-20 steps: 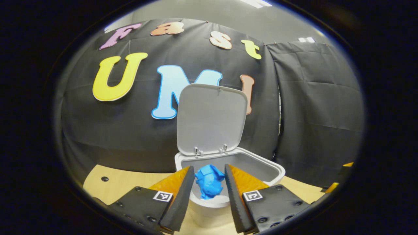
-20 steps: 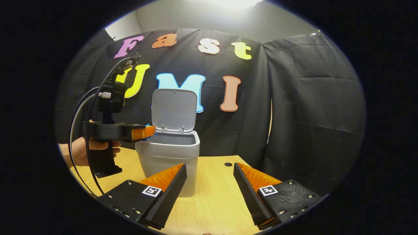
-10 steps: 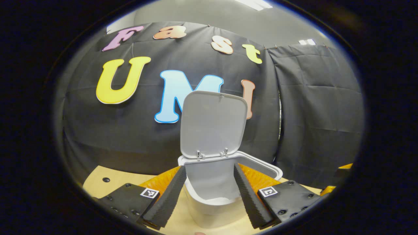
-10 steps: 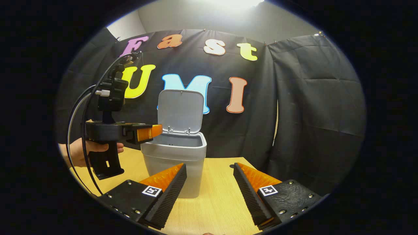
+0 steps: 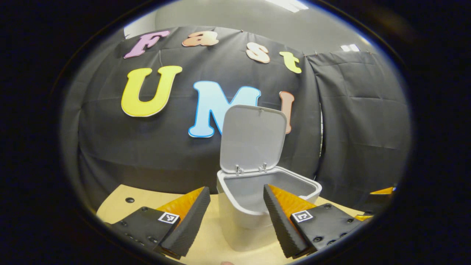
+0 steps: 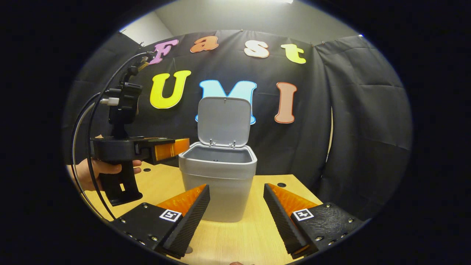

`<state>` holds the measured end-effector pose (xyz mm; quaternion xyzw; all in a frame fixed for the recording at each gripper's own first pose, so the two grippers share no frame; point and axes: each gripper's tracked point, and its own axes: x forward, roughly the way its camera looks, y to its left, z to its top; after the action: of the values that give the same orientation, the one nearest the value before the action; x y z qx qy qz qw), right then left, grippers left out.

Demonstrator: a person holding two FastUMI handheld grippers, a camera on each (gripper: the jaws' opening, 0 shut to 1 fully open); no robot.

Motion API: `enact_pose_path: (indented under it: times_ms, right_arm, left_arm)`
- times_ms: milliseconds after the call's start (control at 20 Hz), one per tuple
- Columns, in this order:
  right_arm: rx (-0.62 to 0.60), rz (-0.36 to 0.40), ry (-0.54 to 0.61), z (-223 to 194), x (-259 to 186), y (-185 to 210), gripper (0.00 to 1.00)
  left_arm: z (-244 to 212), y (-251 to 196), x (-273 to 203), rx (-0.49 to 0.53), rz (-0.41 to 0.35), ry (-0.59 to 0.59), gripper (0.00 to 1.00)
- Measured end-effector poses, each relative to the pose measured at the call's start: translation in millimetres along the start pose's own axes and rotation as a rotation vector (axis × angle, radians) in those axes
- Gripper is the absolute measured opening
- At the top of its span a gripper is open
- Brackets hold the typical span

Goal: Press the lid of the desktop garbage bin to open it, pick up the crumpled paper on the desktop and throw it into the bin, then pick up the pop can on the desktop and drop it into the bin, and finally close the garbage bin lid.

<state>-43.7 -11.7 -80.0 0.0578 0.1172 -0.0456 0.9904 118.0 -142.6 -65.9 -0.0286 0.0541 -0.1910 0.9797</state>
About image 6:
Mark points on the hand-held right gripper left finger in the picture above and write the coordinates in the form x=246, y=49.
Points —
x=191, y=219

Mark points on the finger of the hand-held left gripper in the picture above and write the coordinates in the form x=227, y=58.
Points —
x=169, y=149

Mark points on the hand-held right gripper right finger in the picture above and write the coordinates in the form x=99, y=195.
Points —
x=281, y=222

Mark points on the grey desktop garbage bin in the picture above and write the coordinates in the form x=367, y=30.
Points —
x=220, y=191

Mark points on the wooden desktop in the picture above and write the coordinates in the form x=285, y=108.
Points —
x=250, y=235

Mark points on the black backdrop cloth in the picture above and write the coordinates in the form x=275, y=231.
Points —
x=349, y=129

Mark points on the large ceiling light panel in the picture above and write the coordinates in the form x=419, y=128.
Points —
x=283, y=1

